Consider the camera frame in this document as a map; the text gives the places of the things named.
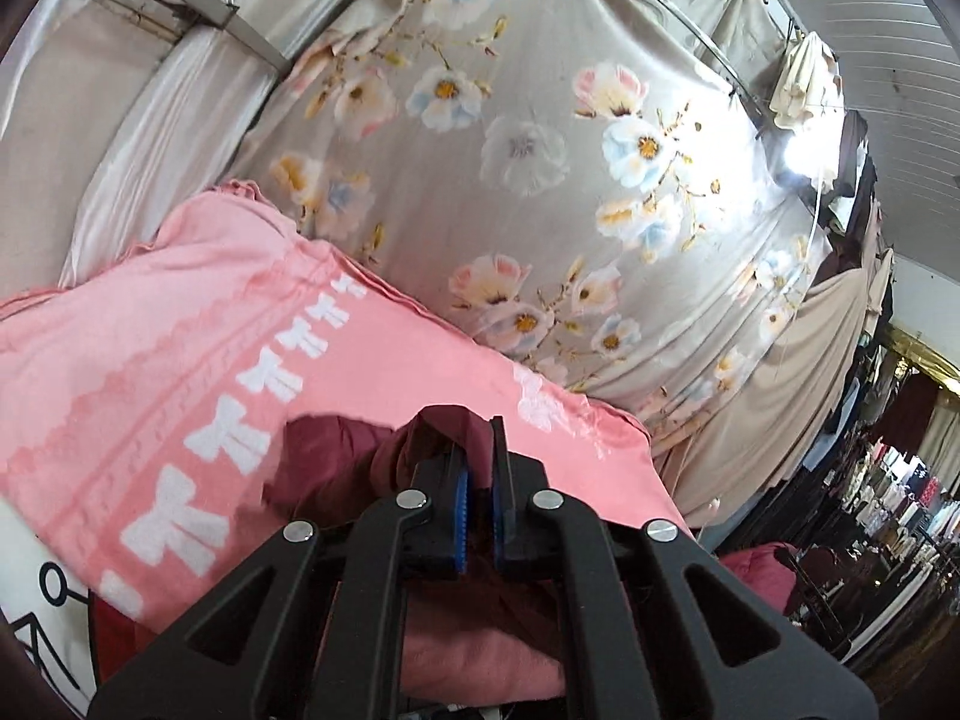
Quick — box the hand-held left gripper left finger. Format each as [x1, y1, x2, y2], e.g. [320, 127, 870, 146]
[88, 420, 473, 720]

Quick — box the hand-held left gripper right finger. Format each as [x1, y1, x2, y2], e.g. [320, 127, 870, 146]
[490, 416, 878, 720]

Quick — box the maroon quilted jacket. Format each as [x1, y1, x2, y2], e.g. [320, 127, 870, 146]
[261, 403, 797, 665]

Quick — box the rack of hanging clothes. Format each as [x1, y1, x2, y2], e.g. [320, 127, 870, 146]
[787, 360, 960, 685]

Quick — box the beige curtain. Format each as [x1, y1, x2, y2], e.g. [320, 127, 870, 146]
[658, 246, 895, 550]

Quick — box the pink printed blanket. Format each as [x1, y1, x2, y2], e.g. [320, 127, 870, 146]
[0, 178, 697, 700]

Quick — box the grey floral sheet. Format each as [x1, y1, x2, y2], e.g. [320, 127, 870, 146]
[223, 0, 835, 437]

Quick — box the white cloth with black drawing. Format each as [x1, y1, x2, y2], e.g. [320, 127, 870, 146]
[0, 523, 107, 720]

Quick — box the dark hanging garment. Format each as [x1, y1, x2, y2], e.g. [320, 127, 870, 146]
[823, 111, 880, 275]

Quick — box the silver satin curtain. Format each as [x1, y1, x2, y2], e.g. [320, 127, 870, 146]
[0, 0, 402, 293]

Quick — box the curved metal rod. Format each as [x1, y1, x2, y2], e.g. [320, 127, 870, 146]
[581, 0, 777, 117]

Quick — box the cream hanging cloth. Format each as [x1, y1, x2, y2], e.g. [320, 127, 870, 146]
[771, 30, 839, 130]

